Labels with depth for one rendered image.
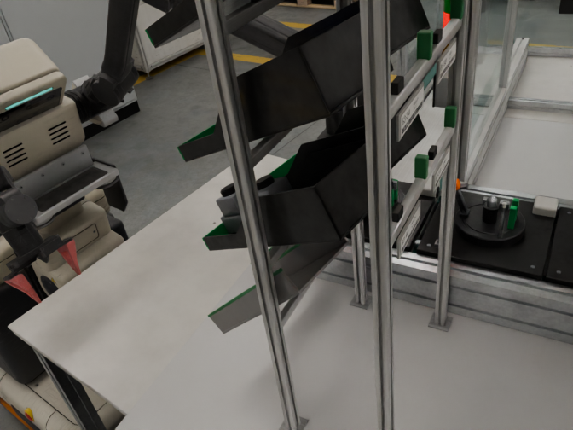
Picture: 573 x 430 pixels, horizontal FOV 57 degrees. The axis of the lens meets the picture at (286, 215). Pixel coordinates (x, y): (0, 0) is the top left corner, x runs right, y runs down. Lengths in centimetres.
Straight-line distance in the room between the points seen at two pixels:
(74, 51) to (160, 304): 313
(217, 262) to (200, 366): 32
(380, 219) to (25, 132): 104
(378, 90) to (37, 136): 109
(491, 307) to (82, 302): 91
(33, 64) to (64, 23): 278
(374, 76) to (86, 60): 385
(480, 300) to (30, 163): 109
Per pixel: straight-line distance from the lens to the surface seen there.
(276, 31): 110
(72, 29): 421
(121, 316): 129
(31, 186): 146
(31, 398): 207
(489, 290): 110
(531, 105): 196
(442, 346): 110
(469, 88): 126
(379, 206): 56
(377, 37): 48
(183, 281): 132
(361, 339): 111
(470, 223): 118
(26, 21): 404
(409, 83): 59
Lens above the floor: 170
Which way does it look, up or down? 35 degrees down
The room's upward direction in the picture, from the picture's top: 9 degrees counter-clockwise
